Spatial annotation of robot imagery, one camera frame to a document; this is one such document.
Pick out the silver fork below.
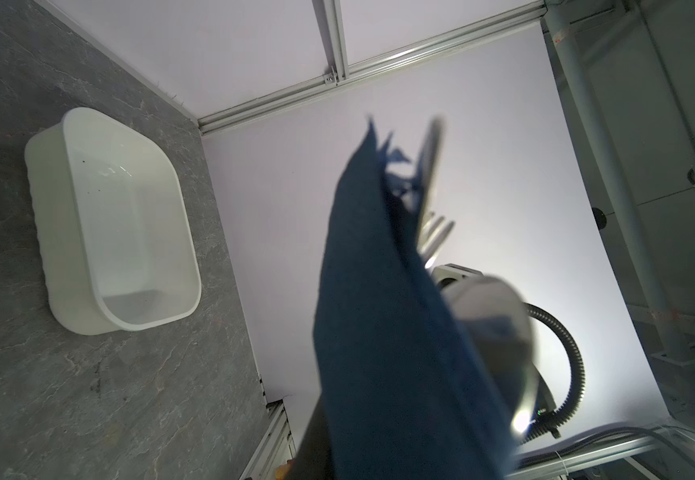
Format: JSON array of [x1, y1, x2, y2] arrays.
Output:
[[417, 211, 455, 270]]

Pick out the white ceramic dish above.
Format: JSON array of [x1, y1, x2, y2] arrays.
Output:
[[25, 107, 202, 336]]

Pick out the silver spoon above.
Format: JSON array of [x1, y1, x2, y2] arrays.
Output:
[[439, 274, 539, 440]]

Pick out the black corrugated cable conduit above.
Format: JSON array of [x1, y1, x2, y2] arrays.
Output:
[[514, 302, 587, 445]]

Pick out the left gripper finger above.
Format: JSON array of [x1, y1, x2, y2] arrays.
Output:
[[285, 399, 336, 480]]

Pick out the dark blue paper napkin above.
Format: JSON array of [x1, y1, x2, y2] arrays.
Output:
[[313, 128, 515, 479]]

